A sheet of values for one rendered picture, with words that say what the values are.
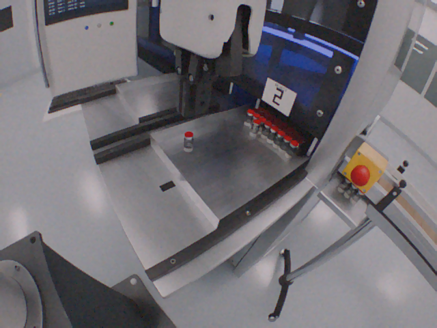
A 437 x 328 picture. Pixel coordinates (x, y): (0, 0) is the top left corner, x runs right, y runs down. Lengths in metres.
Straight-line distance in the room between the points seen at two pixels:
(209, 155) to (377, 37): 0.43
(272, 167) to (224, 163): 0.12
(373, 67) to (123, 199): 0.51
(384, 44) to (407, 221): 0.43
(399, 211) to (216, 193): 0.47
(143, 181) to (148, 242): 0.13
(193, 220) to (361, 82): 0.39
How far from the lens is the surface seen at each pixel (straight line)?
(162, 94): 0.72
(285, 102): 0.47
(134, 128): 0.52
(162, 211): 0.37
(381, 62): 0.39
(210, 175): 0.42
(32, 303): 0.43
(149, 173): 0.43
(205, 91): 0.20
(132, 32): 1.07
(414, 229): 0.62
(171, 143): 0.49
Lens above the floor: 1.20
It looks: 44 degrees down
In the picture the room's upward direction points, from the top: 11 degrees clockwise
